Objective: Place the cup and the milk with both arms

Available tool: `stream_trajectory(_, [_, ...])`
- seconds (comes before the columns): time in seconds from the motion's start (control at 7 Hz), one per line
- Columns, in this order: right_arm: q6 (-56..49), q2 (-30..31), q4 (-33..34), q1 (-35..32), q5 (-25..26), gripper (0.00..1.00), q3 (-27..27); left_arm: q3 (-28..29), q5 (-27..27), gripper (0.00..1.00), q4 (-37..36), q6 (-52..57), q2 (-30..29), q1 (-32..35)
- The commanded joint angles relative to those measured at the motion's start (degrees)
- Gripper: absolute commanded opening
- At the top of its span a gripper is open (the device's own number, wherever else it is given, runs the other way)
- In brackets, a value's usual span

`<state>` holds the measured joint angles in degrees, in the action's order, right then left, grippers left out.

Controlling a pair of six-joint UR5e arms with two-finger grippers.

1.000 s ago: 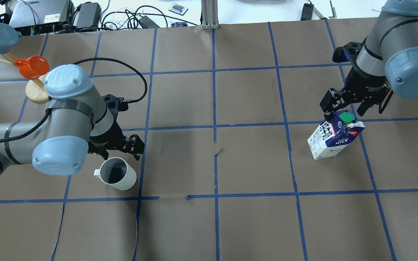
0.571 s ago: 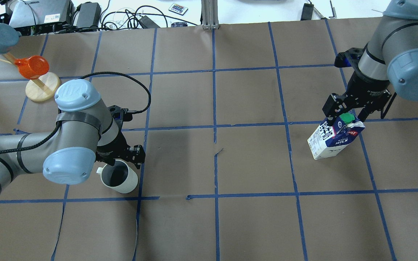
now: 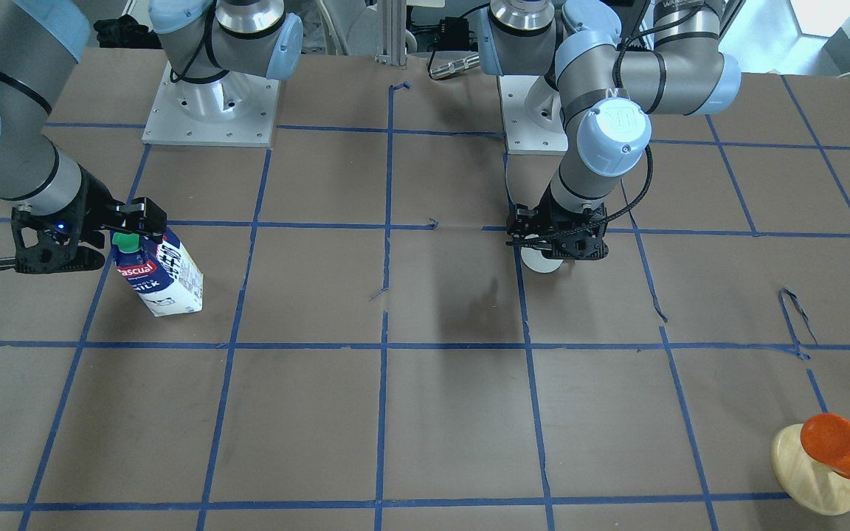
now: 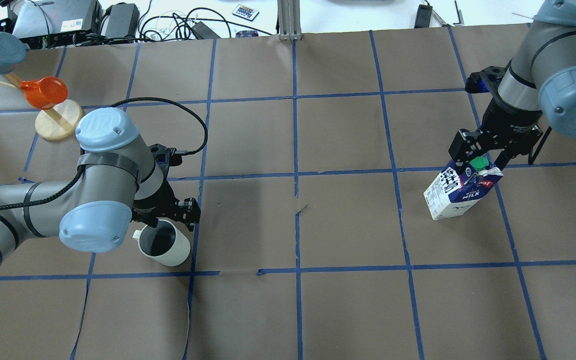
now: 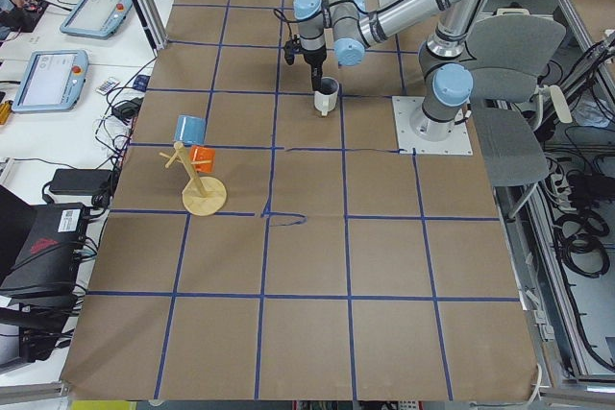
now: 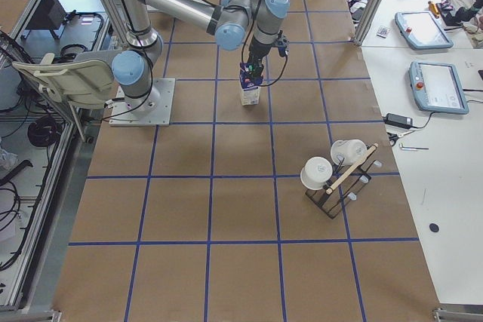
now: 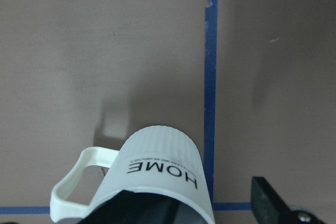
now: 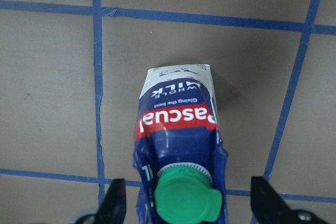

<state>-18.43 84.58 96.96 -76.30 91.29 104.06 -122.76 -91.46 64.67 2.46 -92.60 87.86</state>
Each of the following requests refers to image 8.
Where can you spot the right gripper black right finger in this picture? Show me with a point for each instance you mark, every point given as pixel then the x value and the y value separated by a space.
pixel 267 206

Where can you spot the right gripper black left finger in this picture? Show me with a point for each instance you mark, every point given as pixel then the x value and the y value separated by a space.
pixel 114 206

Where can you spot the blue white milk carton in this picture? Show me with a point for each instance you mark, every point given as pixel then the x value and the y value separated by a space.
pixel 178 148

